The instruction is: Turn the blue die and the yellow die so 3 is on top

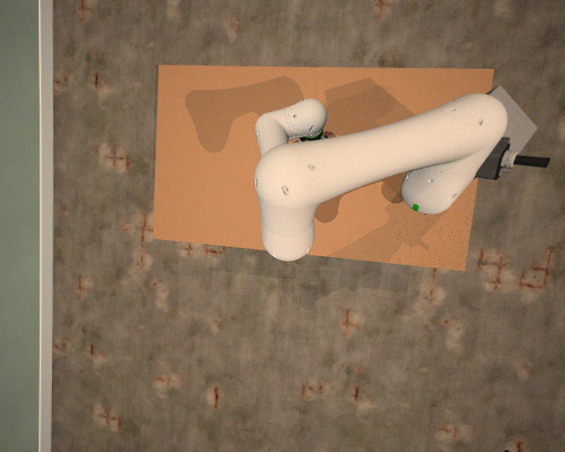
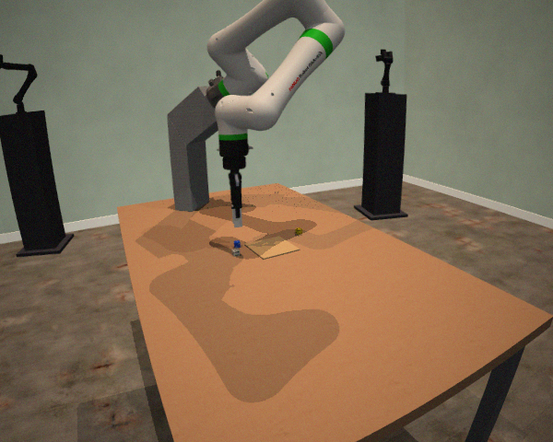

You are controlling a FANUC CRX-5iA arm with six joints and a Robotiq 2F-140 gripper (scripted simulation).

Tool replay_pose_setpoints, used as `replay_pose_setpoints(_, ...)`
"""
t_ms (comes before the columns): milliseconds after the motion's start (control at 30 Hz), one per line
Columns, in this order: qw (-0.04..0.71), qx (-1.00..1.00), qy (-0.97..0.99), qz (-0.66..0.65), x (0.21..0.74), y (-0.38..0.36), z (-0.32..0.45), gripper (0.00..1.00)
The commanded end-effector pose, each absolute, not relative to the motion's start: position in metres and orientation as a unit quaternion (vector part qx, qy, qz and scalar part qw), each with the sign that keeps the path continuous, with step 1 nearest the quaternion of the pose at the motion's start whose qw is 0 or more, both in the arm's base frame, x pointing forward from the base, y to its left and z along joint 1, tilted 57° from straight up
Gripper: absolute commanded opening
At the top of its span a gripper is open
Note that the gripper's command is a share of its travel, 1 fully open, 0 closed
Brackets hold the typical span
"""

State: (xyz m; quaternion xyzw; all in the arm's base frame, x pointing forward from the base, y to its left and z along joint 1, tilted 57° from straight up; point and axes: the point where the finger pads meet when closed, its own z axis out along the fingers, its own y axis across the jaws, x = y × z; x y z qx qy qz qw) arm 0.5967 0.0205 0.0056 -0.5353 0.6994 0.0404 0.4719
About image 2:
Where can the tan square mat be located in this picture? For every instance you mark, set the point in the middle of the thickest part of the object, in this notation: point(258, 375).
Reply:
point(271, 247)

